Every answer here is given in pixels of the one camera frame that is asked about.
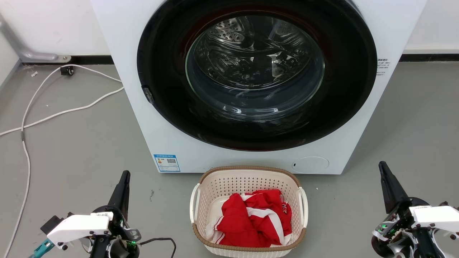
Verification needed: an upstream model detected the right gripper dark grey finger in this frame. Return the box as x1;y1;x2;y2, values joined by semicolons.
379;161;410;215

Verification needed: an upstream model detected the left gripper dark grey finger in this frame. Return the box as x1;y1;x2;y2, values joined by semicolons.
108;171;131;220

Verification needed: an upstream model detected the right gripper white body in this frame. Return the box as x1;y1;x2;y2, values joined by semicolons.
371;197;459;258

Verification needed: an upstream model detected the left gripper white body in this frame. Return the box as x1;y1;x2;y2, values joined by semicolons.
47;206;141;258

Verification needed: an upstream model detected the cream perforated laundry basket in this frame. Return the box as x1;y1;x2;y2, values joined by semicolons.
189;166;309;258

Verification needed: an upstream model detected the teal plastic connector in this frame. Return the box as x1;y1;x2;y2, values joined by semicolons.
29;239;55;258

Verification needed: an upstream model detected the blue energy label sticker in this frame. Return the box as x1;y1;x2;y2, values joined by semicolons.
153;154;181;173

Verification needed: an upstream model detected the round white filter cover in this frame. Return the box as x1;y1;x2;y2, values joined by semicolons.
292;156;330;175

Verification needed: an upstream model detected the white front-load washing machine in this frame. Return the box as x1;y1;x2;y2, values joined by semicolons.
90;0;428;175

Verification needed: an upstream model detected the grey door latch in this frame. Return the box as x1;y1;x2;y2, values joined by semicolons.
142;86;155;105

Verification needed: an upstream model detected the red and white garment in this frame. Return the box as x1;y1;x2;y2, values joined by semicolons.
205;189;293;248

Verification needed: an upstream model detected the small printed warning sticker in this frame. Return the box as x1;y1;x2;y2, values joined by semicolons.
377;58;391;76

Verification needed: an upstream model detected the black round washer door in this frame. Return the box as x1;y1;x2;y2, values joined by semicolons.
137;0;378;152

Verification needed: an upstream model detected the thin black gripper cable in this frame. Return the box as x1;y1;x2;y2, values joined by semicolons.
139;237;177;258

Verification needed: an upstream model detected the thick white power cable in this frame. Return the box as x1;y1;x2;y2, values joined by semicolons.
0;86;125;137

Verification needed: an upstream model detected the thin white hose cable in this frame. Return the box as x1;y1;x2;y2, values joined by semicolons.
3;64;123;258

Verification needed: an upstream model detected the grey wall pipe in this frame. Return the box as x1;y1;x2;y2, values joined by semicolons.
0;14;71;63

